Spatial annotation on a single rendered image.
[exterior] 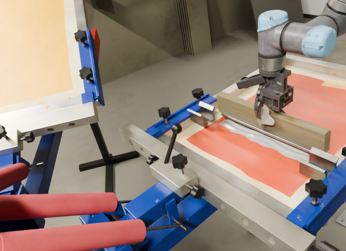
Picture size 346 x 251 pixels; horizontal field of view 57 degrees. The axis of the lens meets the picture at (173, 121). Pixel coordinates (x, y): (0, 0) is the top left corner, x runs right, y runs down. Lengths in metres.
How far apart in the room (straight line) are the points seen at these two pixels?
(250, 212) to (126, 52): 3.55
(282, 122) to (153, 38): 3.39
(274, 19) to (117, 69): 3.39
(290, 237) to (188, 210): 0.32
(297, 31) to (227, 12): 4.06
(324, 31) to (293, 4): 4.07
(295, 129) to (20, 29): 1.09
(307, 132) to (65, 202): 0.66
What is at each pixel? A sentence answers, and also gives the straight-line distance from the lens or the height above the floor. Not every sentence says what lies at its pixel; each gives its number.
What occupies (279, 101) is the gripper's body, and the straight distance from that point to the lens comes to 0.96.
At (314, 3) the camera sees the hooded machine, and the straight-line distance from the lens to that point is 5.13.
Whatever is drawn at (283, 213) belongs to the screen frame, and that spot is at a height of 0.99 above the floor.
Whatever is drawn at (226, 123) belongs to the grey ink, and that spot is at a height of 0.96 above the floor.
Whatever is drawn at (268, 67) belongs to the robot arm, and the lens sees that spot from 0.92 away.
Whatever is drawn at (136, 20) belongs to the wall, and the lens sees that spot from 4.12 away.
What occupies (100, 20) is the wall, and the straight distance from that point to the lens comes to 3.95.
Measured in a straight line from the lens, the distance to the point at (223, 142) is 1.08.
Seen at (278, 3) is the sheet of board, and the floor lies 0.40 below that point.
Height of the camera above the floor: 1.61
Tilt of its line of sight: 32 degrees down
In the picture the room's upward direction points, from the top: 12 degrees counter-clockwise
